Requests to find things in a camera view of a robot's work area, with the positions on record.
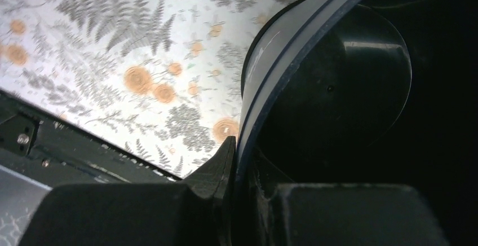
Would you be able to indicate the floral table mat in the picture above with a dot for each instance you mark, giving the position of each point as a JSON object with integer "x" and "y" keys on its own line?
{"x": 159, "y": 78}

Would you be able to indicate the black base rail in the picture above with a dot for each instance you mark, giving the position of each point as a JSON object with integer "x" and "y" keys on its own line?
{"x": 53, "y": 152}

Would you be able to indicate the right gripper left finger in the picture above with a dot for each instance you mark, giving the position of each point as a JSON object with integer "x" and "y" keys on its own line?
{"x": 194, "y": 211}

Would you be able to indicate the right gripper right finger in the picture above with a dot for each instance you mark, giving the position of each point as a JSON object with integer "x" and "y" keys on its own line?
{"x": 289, "y": 213}

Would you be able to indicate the dark blue round bin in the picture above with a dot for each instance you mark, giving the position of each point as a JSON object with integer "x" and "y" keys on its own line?
{"x": 365, "y": 92}

